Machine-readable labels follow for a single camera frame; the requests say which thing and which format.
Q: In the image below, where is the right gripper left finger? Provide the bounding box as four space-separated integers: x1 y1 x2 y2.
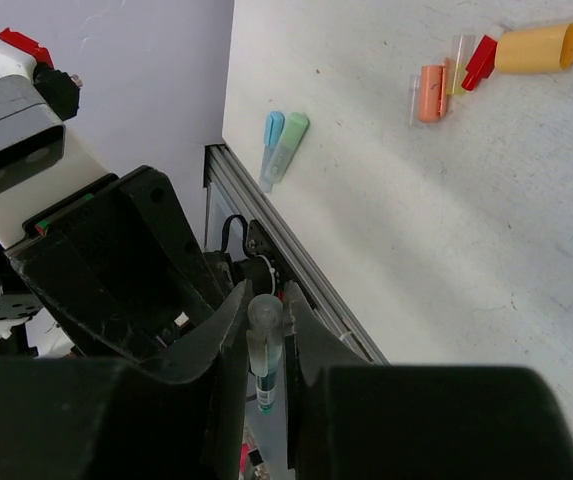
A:
0 281 253 479

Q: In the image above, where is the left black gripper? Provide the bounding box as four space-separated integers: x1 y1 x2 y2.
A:
7 167 226 360

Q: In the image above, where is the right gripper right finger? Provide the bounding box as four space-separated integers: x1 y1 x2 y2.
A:
283 282 573 479

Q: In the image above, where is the teal gel pen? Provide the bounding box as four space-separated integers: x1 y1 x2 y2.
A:
246 294 283 412

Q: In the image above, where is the orange highlighter cap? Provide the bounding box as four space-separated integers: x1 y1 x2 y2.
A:
417 57 450 124

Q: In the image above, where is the red pen cap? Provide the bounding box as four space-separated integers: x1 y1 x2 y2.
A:
461 25 505 92

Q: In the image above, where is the yellow-orange pen cap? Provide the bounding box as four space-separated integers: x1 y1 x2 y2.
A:
495 23 573 74

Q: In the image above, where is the light blue highlighter pen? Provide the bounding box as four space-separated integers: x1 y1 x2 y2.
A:
258 111 285 193

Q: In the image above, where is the green highlighter pen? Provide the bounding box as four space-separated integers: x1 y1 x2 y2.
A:
266 112 310 184

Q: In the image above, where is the aluminium rail frame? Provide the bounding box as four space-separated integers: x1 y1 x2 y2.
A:
204 144 387 364

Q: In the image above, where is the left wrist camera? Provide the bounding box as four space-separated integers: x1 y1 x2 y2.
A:
0 75 108 249

